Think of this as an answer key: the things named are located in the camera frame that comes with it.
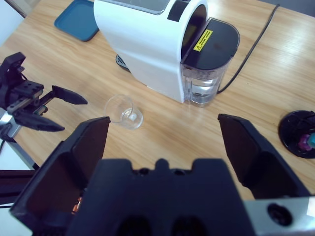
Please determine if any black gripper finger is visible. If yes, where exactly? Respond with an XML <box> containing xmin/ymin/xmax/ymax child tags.
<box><xmin>36</xmin><ymin>85</ymin><xmax>88</xmax><ymax>109</ymax></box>
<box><xmin>218</xmin><ymin>113</ymin><xmax>311</xmax><ymax>200</ymax></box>
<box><xmin>14</xmin><ymin>113</ymin><xmax>65</xmax><ymax>132</ymax></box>
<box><xmin>9</xmin><ymin>117</ymin><xmax>111</xmax><ymax>236</ymax></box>

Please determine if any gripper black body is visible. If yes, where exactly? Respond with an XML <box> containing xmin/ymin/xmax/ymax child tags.
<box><xmin>0</xmin><ymin>80</ymin><xmax>47</xmax><ymax>116</ymax></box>

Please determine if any clear glass cup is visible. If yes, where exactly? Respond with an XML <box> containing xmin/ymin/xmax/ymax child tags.
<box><xmin>104</xmin><ymin>94</ymin><xmax>144</xmax><ymax>130</ymax></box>

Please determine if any white capsule coffee machine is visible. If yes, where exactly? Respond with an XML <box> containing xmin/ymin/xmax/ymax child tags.
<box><xmin>93</xmin><ymin>0</ymin><xmax>209</xmax><ymax>104</ymax></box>

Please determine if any purple coffee capsule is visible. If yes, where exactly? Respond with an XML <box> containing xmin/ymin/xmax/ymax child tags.
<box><xmin>299</xmin><ymin>134</ymin><xmax>312</xmax><ymax>150</ymax></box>

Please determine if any black capsule holder with rods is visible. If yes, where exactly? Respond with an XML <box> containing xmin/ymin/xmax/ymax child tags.
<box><xmin>278</xmin><ymin>110</ymin><xmax>315</xmax><ymax>159</ymax></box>

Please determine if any teal plastic tray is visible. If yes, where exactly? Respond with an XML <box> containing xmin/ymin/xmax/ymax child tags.
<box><xmin>54</xmin><ymin>0</ymin><xmax>100</xmax><ymax>42</ymax></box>

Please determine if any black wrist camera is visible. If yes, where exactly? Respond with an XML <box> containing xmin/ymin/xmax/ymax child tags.
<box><xmin>0</xmin><ymin>52</ymin><xmax>27</xmax><ymax>86</ymax></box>

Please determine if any black machine power cable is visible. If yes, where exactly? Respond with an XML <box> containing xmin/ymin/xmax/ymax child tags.
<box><xmin>216</xmin><ymin>3</ymin><xmax>281</xmax><ymax>94</ymax></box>

